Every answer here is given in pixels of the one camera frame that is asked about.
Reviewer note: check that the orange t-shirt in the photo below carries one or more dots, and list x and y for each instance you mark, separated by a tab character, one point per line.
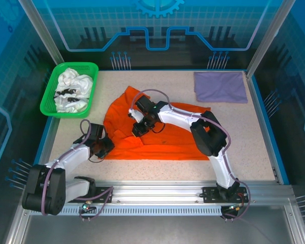
167	145

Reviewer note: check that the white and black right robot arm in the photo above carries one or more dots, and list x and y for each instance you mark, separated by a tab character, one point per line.
178	117

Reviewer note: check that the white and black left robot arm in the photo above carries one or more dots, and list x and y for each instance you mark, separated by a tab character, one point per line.
71	156

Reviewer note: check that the small black connector with led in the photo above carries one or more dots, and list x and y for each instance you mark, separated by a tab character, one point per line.
233	208
86	208

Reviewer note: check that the green plastic basket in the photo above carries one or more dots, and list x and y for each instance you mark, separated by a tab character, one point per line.
47	105

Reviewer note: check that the white t-shirt with black print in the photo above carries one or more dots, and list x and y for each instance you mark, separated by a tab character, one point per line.
78	84

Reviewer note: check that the folded purple t-shirt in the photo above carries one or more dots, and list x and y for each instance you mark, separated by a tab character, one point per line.
219	86

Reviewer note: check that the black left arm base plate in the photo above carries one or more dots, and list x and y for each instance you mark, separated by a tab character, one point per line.
104	194

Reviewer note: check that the aluminium side rail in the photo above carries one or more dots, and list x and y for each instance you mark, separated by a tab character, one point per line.
44	147
263	127

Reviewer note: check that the aluminium mounting rail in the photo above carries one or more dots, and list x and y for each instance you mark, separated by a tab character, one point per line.
157	190

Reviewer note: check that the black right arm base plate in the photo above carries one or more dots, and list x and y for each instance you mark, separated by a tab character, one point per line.
211	194

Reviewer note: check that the aluminium frame post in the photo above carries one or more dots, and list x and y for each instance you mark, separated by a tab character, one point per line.
43	35
265	38

